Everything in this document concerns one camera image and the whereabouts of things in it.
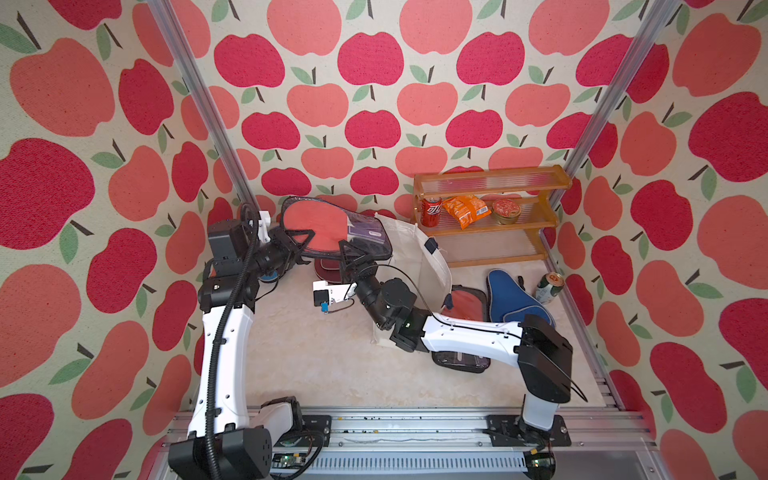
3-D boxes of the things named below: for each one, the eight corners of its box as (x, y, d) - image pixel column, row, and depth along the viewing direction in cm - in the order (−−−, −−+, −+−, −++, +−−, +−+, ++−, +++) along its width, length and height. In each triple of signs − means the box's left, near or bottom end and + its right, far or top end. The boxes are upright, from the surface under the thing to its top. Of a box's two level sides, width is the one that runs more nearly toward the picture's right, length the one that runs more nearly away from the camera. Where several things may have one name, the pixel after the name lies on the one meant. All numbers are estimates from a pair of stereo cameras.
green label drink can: (534, 306, 99) (549, 287, 90) (528, 291, 103) (542, 272, 94) (551, 306, 99) (567, 287, 90) (545, 291, 103) (560, 272, 94)
